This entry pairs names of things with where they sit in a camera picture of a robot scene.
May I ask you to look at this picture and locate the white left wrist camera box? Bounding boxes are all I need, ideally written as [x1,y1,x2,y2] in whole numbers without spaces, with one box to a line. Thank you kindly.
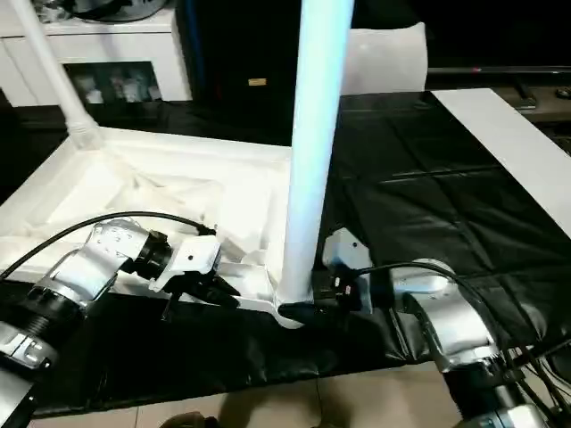
[149,235,223,296]

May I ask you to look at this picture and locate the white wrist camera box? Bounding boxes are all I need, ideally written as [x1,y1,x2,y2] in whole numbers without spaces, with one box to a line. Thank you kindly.
[149,235,223,296]
[323,226,374,314]

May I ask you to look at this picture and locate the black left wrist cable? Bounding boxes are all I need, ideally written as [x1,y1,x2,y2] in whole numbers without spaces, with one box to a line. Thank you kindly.
[0,212,219,283]

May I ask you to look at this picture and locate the white plastic table leg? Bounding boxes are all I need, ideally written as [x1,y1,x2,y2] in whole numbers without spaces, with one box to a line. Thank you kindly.
[8,0,102,151]
[278,0,358,305]

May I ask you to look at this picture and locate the black hanging strap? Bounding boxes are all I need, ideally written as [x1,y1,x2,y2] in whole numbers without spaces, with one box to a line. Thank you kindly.
[161,292,180,323]

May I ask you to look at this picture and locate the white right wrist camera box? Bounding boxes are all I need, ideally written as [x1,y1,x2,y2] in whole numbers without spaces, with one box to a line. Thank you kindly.
[323,226,374,314]

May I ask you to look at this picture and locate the white cabinet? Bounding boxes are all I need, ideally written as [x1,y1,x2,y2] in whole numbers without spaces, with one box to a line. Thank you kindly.
[0,0,193,108]

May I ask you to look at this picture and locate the tangled floor cables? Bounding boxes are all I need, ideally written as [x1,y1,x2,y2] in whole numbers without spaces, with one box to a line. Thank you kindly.
[512,342,571,416]

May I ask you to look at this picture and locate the white plastic table top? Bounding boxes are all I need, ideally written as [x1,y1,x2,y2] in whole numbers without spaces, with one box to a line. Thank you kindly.
[0,126,314,331]

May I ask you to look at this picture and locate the black mat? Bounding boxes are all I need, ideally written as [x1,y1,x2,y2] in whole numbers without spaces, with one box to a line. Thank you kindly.
[0,88,571,420]

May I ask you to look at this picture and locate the white flat board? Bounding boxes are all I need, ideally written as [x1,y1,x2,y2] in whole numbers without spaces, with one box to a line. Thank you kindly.
[432,87,571,238]

